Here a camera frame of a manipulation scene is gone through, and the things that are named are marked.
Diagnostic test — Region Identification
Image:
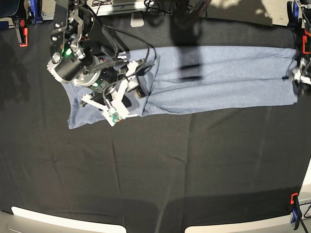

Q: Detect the blue grey t-shirt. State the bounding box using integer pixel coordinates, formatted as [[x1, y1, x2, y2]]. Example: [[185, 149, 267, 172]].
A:
[[62, 46, 299, 130]]

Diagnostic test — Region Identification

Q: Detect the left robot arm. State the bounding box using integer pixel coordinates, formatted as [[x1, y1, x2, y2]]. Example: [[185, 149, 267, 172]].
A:
[[121, 15, 311, 116]]

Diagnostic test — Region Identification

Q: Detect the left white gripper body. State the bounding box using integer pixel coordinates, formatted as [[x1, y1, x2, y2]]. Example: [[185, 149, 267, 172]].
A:
[[290, 67, 311, 85]]

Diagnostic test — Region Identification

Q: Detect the red clamp left edge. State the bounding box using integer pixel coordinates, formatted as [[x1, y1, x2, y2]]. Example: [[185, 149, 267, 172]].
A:
[[14, 19, 28, 47]]

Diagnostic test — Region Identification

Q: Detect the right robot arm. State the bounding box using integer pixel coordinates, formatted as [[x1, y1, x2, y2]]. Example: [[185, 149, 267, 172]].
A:
[[47, 0, 147, 129]]

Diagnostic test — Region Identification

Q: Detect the red clamp right edge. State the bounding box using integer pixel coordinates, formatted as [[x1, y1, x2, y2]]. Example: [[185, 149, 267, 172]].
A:
[[302, 27, 311, 55]]

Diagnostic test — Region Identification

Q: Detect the red black cable bundle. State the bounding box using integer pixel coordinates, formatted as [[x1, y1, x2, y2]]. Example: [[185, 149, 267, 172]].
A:
[[174, 0, 212, 25]]

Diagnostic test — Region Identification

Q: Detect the red clamp edge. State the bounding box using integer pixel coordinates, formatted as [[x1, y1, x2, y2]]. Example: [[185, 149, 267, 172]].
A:
[[302, 27, 311, 55], [14, 19, 28, 47]]

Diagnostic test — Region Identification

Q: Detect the blue clamp top right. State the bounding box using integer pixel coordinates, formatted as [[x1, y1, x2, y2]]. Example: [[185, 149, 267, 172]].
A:
[[287, 0, 302, 31]]

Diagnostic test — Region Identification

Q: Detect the white bracket top centre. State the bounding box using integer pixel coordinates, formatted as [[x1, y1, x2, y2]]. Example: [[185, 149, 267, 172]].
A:
[[130, 12, 144, 28]]

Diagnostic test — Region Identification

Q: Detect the black table cloth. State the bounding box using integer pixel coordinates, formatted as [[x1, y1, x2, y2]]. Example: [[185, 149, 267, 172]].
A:
[[0, 23, 311, 233]]

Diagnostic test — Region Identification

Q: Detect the blue clamp bottom right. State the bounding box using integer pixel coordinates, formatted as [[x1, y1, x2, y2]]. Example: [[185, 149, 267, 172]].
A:
[[290, 193, 302, 231]]

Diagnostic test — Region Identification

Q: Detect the blue clamp top left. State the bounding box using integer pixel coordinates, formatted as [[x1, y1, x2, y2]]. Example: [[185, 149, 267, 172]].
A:
[[27, 0, 43, 24]]

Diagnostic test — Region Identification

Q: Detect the blue clamp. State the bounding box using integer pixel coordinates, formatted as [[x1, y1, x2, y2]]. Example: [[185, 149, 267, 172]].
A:
[[287, 0, 302, 31], [290, 193, 302, 231], [27, 0, 43, 24]]

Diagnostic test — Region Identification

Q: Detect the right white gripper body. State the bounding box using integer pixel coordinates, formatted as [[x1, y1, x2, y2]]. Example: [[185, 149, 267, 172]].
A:
[[81, 59, 145, 126]]

